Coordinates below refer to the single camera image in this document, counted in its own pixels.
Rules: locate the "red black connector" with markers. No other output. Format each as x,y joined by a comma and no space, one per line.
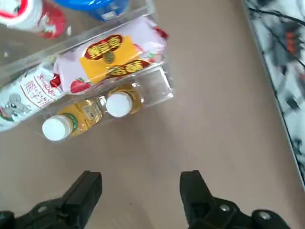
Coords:
289,40

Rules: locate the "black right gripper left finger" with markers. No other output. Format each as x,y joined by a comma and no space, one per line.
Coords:
71,205

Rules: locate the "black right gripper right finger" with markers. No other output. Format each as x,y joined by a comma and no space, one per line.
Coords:
197,202

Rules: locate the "blue noodle cup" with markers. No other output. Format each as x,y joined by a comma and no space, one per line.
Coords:
100,9

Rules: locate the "red and white cup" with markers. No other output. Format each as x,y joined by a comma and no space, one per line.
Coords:
47,21

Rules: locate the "strawberry print snack packet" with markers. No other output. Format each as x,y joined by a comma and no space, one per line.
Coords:
107,57

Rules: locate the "clear acrylic tiered shelf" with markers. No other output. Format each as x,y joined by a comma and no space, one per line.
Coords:
157,83

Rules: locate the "white mouse print snack packet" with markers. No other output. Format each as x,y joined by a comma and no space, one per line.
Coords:
21,100

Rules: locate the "yellow juice bottle white cap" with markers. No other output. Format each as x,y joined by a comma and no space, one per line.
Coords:
81,119
119,105

